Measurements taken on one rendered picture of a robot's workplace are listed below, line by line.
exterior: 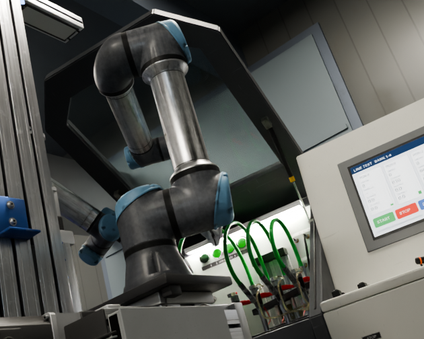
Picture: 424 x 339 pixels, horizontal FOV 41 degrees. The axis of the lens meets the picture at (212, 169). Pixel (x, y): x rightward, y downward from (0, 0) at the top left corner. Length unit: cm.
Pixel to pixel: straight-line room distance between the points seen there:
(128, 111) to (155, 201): 38
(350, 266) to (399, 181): 32
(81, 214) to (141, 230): 53
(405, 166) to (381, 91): 202
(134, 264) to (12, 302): 25
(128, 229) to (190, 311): 32
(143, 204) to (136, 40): 41
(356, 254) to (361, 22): 254
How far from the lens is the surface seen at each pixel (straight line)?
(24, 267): 118
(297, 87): 415
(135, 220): 122
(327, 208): 198
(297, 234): 224
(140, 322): 88
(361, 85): 400
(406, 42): 400
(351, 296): 161
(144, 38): 140
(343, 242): 191
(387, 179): 195
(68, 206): 172
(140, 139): 163
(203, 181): 123
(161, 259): 119
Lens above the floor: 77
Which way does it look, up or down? 23 degrees up
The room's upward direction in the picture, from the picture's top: 17 degrees counter-clockwise
